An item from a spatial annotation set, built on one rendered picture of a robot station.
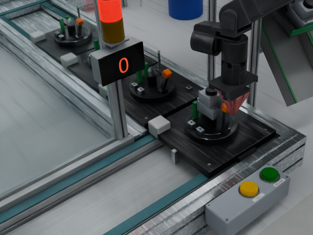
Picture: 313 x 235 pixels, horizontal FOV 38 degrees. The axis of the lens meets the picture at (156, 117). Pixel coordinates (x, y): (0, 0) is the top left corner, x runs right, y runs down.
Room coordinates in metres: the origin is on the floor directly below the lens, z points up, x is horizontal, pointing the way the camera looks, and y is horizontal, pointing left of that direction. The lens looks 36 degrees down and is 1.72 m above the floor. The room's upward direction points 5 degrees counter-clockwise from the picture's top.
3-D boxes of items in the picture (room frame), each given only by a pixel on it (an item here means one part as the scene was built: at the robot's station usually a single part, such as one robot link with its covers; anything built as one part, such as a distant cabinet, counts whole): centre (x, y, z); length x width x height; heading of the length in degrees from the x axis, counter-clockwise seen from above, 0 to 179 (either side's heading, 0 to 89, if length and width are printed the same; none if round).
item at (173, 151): (0.88, -0.04, 0.95); 0.01 x 0.01 x 0.04; 35
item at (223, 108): (0.91, -0.17, 1.04); 0.04 x 0.02 x 0.08; 35
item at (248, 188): (0.72, -0.20, 0.96); 0.04 x 0.04 x 0.02
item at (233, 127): (0.95, -0.14, 0.98); 0.14 x 0.14 x 0.02
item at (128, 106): (1.16, 0.01, 1.01); 0.24 x 0.24 x 0.13; 35
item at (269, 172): (0.76, -0.25, 0.96); 0.04 x 0.04 x 0.02
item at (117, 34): (0.94, 0.08, 1.28); 0.05 x 0.05 x 0.05
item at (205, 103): (0.96, -0.14, 1.06); 0.08 x 0.04 x 0.07; 33
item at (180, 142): (0.95, -0.14, 0.96); 0.24 x 0.24 x 0.02; 35
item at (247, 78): (0.89, -0.18, 1.18); 0.10 x 0.07 x 0.07; 125
